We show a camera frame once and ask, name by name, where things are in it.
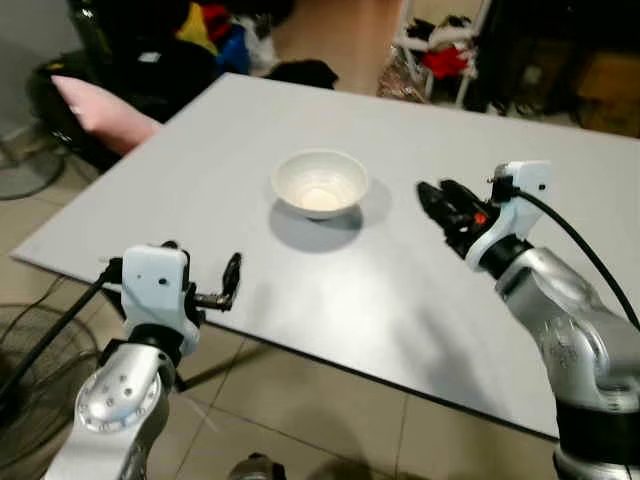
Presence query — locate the black table leg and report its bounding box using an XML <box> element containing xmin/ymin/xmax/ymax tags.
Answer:
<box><xmin>172</xmin><ymin>340</ymin><xmax>273</xmax><ymax>393</ymax></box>

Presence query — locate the white bowl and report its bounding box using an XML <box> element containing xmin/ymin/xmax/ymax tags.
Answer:
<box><xmin>271</xmin><ymin>149</ymin><xmax>370</xmax><ymax>221</ymax></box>

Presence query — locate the patterned brown bag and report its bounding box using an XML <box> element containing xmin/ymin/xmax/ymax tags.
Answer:
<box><xmin>377</xmin><ymin>48</ymin><xmax>433</xmax><ymax>103</ymax></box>

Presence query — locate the red cloth on rack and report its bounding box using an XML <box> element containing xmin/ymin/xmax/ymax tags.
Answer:
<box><xmin>423</xmin><ymin>45</ymin><xmax>473</xmax><ymax>81</ymax></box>

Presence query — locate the white clothes rack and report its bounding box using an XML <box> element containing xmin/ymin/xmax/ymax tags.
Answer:
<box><xmin>394</xmin><ymin>0</ymin><xmax>493</xmax><ymax>109</ymax></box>

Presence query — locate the pink pillow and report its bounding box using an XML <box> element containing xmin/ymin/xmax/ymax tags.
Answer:
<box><xmin>50</xmin><ymin>75</ymin><xmax>163</xmax><ymax>156</ymax></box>

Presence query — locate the black cabinet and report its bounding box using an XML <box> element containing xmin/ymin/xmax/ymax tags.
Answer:
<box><xmin>468</xmin><ymin>0</ymin><xmax>640</xmax><ymax>116</ymax></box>

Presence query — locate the black round seat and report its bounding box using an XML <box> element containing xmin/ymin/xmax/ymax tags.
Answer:
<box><xmin>28</xmin><ymin>52</ymin><xmax>126</xmax><ymax>169</ymax></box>

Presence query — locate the grey standing fan base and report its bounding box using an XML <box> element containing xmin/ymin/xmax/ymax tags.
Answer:
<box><xmin>0</xmin><ymin>128</ymin><xmax>67</xmax><ymax>202</ymax></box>

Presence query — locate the grey robot foot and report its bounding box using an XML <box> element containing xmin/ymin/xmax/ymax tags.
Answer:
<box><xmin>227</xmin><ymin>453</ymin><xmax>288</xmax><ymax>480</ymax></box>

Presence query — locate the brown cardboard box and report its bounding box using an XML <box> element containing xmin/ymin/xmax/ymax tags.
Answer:
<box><xmin>574</xmin><ymin>50</ymin><xmax>640</xmax><ymax>138</ymax></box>

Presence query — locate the black bag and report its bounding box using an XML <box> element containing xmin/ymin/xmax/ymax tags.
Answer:
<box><xmin>264</xmin><ymin>59</ymin><xmax>340</xmax><ymax>92</ymax></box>

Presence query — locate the blue cloth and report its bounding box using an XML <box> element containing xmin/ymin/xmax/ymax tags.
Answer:
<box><xmin>215</xmin><ymin>24</ymin><xmax>252</xmax><ymax>77</ymax></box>

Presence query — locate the yellow cloth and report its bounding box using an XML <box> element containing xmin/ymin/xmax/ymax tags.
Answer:
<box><xmin>175</xmin><ymin>3</ymin><xmax>219</xmax><ymax>57</ymax></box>

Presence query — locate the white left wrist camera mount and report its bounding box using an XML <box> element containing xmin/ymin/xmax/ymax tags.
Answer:
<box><xmin>120</xmin><ymin>244</ymin><xmax>202</xmax><ymax>355</ymax></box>

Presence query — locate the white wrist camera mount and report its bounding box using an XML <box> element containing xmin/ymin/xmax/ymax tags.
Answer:
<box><xmin>120</xmin><ymin>244</ymin><xmax>202</xmax><ymax>355</ymax></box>
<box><xmin>467</xmin><ymin>161</ymin><xmax>553</xmax><ymax>269</ymax></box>

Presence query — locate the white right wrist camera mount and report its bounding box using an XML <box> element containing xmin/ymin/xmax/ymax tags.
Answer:
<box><xmin>467</xmin><ymin>161</ymin><xmax>553</xmax><ymax>269</ymax></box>

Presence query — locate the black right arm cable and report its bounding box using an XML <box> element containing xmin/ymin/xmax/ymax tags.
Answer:
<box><xmin>490</xmin><ymin>176</ymin><xmax>640</xmax><ymax>331</ymax></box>

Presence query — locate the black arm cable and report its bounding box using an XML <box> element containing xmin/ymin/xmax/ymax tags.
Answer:
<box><xmin>0</xmin><ymin>258</ymin><xmax>123</xmax><ymax>403</ymax></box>
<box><xmin>490</xmin><ymin>176</ymin><xmax>640</xmax><ymax>331</ymax></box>

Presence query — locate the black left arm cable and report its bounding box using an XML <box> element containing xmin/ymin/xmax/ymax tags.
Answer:
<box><xmin>0</xmin><ymin>258</ymin><xmax>123</xmax><ymax>403</ymax></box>

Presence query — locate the black wire floor fan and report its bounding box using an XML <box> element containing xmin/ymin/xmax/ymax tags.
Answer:
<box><xmin>0</xmin><ymin>304</ymin><xmax>102</xmax><ymax>473</ymax></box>

